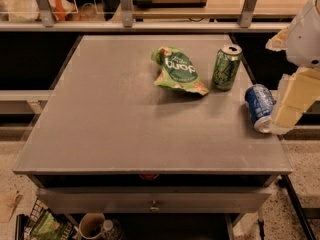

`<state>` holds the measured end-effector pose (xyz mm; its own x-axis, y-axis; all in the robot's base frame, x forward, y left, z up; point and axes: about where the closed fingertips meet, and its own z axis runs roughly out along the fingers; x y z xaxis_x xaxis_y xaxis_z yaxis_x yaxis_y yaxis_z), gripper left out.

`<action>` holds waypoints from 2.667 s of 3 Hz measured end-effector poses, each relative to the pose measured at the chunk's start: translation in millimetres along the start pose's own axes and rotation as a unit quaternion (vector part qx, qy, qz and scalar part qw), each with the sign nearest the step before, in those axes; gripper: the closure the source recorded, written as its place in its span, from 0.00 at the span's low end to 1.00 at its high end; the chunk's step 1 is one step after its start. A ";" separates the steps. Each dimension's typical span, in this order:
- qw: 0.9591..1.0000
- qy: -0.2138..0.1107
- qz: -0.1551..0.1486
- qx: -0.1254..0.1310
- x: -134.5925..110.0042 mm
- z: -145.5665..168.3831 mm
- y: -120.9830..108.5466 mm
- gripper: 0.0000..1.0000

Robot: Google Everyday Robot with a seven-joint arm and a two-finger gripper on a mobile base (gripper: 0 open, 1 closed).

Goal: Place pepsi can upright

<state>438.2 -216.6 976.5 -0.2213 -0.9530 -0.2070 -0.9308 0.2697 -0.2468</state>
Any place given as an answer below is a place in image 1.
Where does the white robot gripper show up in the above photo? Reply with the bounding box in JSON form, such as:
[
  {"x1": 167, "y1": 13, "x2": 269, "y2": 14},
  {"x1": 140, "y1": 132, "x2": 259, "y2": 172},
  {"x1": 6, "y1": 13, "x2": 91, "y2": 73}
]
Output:
[{"x1": 265, "y1": 0, "x2": 320, "y2": 130}]

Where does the blue pepsi can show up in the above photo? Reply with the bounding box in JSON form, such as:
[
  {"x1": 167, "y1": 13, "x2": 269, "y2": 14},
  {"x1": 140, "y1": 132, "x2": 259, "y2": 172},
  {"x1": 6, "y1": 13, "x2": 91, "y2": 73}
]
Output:
[{"x1": 244, "y1": 84, "x2": 275, "y2": 134}]

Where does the green soda can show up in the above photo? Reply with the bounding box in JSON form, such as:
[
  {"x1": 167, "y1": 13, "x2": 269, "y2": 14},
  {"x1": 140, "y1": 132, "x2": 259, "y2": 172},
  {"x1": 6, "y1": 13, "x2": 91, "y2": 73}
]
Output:
[{"x1": 212, "y1": 44, "x2": 242, "y2": 91}]

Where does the green chip bag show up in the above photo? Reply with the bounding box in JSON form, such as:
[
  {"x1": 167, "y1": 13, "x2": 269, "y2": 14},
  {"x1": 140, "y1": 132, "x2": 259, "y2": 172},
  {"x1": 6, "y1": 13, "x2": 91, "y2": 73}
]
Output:
[{"x1": 151, "y1": 46, "x2": 209, "y2": 96}]

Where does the red object in drawer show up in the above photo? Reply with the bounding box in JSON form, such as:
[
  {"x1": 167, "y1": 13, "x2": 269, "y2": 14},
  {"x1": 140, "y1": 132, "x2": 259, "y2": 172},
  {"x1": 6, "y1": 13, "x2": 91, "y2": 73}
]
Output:
[{"x1": 139, "y1": 174, "x2": 159, "y2": 181}]

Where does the orange white bag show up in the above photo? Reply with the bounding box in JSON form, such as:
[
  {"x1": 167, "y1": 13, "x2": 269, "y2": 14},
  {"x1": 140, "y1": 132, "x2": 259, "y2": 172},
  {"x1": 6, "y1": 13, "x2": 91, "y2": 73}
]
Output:
[{"x1": 7, "y1": 0, "x2": 77, "y2": 22}]

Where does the clear plastic bottle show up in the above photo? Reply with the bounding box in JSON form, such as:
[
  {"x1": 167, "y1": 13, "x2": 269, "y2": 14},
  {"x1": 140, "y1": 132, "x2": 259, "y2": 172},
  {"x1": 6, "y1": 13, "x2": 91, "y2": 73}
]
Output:
[{"x1": 101, "y1": 219, "x2": 123, "y2": 240}]

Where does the grey drawer with knob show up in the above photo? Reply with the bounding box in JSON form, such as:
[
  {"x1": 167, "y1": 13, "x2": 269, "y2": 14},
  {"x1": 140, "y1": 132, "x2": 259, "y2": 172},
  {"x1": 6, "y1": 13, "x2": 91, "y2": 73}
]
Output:
[{"x1": 37, "y1": 187, "x2": 271, "y2": 214}]

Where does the green snack bag in basket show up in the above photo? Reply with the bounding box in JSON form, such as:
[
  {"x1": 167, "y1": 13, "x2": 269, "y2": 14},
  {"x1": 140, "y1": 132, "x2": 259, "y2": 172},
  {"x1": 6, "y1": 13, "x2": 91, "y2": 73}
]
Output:
[{"x1": 29, "y1": 210, "x2": 74, "y2": 240}]

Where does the metal rail with brackets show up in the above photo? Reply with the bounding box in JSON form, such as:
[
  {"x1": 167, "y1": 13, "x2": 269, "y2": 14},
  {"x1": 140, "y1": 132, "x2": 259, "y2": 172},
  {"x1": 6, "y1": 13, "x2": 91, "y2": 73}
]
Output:
[{"x1": 0, "y1": 0, "x2": 291, "y2": 34}]

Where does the black wire basket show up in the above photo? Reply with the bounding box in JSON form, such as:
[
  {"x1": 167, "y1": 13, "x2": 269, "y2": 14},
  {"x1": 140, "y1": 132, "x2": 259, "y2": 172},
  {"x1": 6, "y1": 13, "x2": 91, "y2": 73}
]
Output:
[{"x1": 14, "y1": 199, "x2": 81, "y2": 240}]

